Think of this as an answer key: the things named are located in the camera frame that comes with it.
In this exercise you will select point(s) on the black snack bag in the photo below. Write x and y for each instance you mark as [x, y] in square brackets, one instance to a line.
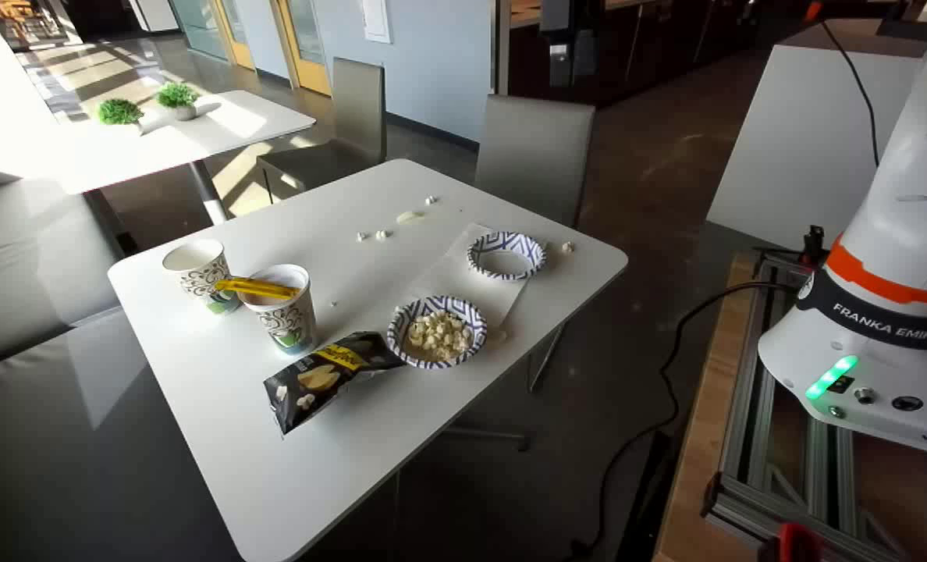
[326, 377]

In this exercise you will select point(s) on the white table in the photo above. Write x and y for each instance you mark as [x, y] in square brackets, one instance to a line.
[170, 142]

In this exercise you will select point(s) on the yellow framed door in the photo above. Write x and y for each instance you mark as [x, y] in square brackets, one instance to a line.
[308, 42]

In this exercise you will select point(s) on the green plant in white pot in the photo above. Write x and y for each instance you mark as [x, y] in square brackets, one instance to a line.
[178, 95]

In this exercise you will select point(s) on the patterned paper cup with packet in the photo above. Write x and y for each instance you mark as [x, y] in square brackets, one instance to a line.
[290, 316]

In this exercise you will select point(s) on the empty patterned paper bowl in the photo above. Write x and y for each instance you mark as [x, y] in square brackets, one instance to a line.
[505, 253]

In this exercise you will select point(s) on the patterned paper coffee cup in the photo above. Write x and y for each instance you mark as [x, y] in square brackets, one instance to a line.
[201, 271]

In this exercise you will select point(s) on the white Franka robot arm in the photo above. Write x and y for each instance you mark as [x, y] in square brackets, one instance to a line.
[901, 207]

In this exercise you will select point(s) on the white paper notice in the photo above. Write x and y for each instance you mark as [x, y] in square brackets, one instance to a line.
[374, 21]

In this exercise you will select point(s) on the yellow packet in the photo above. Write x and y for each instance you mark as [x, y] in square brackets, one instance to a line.
[246, 288]

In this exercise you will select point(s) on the red clamp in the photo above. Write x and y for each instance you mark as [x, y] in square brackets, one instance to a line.
[795, 544]

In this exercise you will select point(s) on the wooden platform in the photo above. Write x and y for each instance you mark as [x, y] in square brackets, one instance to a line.
[705, 416]

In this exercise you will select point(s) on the popcorn piece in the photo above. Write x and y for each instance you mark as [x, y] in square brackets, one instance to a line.
[565, 248]
[433, 201]
[378, 235]
[411, 218]
[362, 239]

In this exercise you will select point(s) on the grey bench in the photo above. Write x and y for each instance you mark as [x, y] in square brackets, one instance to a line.
[44, 416]

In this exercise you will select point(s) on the patterned bowl with popcorn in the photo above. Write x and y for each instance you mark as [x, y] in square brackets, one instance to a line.
[399, 347]

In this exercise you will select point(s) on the popcorn heap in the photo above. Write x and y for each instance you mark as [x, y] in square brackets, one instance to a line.
[438, 331]

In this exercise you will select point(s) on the aluminium mounting frame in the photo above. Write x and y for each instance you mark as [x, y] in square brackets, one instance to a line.
[783, 458]

